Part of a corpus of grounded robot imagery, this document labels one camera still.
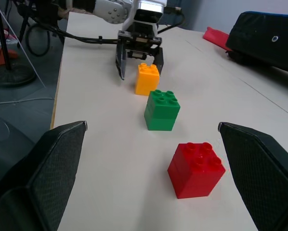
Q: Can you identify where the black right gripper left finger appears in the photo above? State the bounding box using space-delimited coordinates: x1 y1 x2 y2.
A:
0 120 88 231

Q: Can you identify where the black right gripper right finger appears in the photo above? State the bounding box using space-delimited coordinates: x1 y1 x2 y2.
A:
218 121 288 231

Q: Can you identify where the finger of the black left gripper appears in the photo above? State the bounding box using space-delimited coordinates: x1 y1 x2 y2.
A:
150 47 165 77
115 40 127 81

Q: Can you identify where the yellow toy brick cube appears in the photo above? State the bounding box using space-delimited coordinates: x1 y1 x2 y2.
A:
134 63 160 96

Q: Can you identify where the green toy brick cube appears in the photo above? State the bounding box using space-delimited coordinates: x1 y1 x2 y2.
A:
144 89 181 131

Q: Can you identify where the red cloth pouch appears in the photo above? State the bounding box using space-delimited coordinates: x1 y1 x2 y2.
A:
202 26 233 52

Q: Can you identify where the red toy brick cube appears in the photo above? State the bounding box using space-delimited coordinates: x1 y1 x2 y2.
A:
167 141 226 200

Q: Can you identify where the black fabric bag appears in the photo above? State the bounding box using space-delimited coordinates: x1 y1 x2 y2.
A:
225 11 288 75

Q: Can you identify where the black stand with round base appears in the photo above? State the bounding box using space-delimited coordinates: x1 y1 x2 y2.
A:
0 0 37 88

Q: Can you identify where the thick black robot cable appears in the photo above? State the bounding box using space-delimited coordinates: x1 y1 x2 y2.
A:
29 14 122 46

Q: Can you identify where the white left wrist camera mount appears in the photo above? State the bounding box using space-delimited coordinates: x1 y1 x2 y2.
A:
122 0 168 37

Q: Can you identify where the thin black camera cable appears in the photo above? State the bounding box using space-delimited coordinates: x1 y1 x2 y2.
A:
157 6 186 34

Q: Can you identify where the black looped cable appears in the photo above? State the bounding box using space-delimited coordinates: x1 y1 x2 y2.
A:
26 24 51 57

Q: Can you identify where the white floor cable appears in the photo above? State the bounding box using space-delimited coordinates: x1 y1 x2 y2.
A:
0 97 55 106

